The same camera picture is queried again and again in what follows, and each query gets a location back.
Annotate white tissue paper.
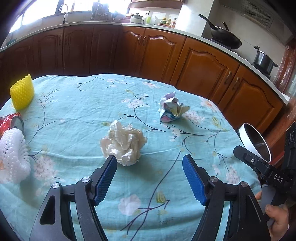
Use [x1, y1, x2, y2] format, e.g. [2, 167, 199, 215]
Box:
[100, 120, 147, 167]

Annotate white foam fruit net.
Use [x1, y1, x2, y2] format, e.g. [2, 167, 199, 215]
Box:
[1, 128, 31, 184]

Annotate pastel paper ball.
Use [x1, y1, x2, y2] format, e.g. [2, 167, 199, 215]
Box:
[158, 91, 190, 123]

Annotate round black trash bin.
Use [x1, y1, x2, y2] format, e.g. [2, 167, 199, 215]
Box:
[238, 123, 272, 163]

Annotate chrome kitchen faucet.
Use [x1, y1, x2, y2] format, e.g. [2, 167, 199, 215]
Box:
[58, 4, 68, 24]

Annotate person's right hand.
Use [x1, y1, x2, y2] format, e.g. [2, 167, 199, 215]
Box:
[265, 204, 290, 241]

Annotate light blue floral tablecloth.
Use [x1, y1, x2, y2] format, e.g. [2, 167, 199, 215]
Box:
[1, 74, 260, 240]

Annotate brown wooden base cabinets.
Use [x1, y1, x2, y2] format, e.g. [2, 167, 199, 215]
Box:
[1, 22, 288, 132]

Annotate crushed red soda can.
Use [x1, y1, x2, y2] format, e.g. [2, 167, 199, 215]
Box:
[0, 112, 25, 137]

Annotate yellow foam fruit net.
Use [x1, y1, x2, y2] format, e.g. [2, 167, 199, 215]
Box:
[10, 74, 35, 111]

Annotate black stock pot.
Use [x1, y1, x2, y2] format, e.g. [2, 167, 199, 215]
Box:
[253, 46, 278, 75]

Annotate black wok with handle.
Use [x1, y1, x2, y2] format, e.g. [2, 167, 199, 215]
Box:
[199, 14, 242, 50]

